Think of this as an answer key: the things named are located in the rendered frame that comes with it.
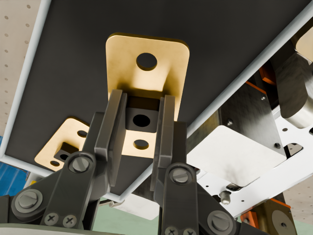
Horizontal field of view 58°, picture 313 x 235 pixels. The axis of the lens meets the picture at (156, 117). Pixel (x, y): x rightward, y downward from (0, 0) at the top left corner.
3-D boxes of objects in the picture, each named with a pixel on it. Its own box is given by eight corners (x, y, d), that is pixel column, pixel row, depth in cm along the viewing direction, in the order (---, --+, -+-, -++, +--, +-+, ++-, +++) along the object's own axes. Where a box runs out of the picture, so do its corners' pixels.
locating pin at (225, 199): (225, 190, 62) (227, 208, 59) (217, 188, 61) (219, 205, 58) (231, 186, 60) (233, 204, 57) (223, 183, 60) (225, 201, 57)
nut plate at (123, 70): (169, 156, 18) (168, 171, 18) (112, 149, 18) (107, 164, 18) (191, 40, 13) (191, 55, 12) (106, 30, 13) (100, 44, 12)
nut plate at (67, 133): (67, 173, 30) (64, 183, 29) (33, 158, 29) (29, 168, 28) (108, 134, 25) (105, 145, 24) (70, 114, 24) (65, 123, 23)
